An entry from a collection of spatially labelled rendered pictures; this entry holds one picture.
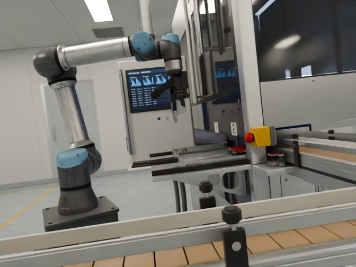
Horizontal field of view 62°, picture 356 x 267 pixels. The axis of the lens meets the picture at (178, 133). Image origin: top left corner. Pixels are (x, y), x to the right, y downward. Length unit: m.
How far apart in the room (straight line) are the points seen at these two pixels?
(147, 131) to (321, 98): 1.24
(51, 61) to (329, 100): 1.10
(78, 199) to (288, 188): 0.83
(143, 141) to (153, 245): 1.81
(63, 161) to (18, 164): 6.13
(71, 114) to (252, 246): 1.04
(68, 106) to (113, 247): 1.01
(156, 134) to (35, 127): 5.17
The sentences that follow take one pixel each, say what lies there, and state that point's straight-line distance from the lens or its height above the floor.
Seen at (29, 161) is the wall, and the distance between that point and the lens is 7.20.
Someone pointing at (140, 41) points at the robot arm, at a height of 1.39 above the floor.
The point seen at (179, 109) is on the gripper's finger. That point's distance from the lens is 1.24.
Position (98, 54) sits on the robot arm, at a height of 1.37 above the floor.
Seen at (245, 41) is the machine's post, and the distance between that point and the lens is 1.23.
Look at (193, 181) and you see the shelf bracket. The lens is 1.28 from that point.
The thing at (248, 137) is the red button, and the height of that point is 1.00.
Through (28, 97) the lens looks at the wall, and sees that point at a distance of 7.17.
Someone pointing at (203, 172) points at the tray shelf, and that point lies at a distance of 1.18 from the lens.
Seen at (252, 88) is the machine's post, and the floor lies 1.18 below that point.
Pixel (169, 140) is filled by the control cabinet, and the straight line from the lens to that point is 2.15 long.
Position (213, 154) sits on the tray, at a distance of 1.50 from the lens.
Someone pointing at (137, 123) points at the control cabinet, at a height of 1.10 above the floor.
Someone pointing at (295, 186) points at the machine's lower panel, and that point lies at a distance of 1.31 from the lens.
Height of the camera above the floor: 1.10
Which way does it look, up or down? 3 degrees down
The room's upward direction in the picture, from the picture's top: 6 degrees counter-clockwise
